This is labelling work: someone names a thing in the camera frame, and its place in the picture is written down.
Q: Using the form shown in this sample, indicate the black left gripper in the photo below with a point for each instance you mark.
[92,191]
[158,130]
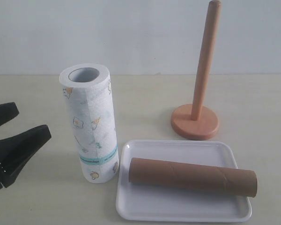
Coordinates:
[17,150]

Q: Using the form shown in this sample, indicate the printed white paper towel roll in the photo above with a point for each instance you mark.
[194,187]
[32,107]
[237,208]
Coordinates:
[87,93]

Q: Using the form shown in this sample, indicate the brown cardboard tube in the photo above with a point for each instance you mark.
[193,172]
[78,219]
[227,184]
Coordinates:
[194,177]

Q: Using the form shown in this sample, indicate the wooden paper towel holder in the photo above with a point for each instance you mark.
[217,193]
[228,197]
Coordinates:
[195,121]

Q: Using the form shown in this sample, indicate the white rectangular plastic tray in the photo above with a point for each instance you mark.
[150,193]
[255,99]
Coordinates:
[151,203]

